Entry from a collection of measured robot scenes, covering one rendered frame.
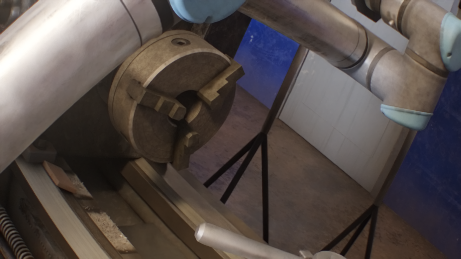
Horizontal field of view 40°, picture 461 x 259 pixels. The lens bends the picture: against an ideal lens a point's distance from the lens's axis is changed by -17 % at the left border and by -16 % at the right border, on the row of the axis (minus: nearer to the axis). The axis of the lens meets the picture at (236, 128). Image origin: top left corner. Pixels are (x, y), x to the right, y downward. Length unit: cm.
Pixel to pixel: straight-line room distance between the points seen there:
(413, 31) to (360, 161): 364
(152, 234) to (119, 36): 110
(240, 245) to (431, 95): 44
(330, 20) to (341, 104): 379
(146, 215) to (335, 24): 84
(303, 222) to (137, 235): 229
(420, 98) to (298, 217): 284
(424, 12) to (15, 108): 71
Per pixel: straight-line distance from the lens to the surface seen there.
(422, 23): 111
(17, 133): 62
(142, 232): 168
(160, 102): 134
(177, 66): 135
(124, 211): 175
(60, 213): 140
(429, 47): 110
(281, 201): 399
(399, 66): 113
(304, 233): 377
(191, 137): 141
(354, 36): 112
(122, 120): 139
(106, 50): 62
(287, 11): 98
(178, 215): 160
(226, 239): 82
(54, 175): 147
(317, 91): 497
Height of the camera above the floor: 157
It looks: 20 degrees down
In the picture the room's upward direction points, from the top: 24 degrees clockwise
